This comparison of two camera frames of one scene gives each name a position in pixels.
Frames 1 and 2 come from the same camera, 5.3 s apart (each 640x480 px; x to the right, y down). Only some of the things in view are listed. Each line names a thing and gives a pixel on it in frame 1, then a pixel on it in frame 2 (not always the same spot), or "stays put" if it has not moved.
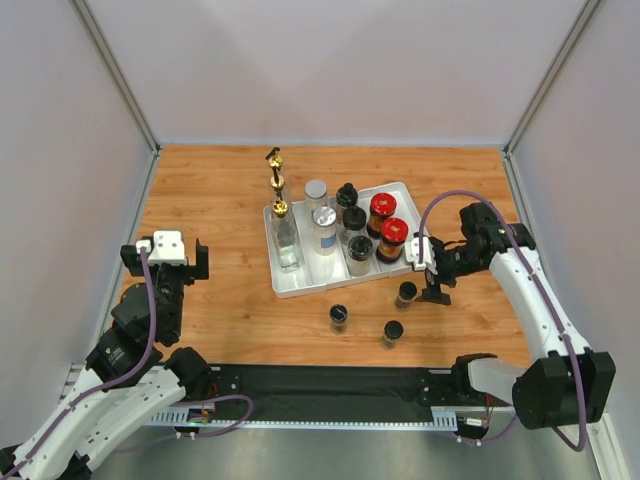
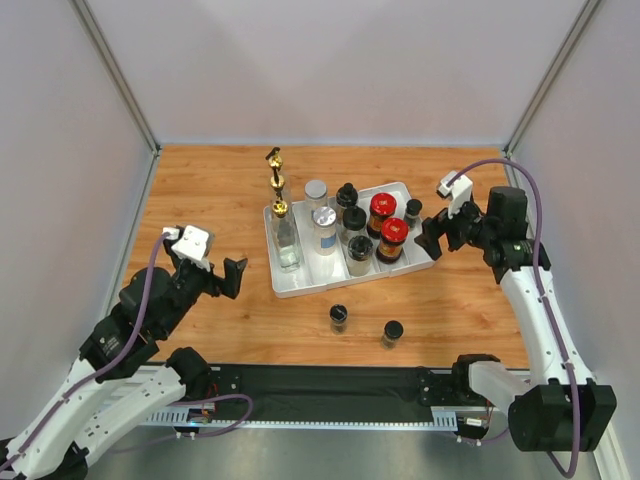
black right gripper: (435, 275) → (447, 228)
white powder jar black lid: (360, 249) stays put
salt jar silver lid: (324, 220) stays put
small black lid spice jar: (407, 292) → (413, 207)
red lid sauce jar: (393, 231) stays put
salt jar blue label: (315, 194) stays put
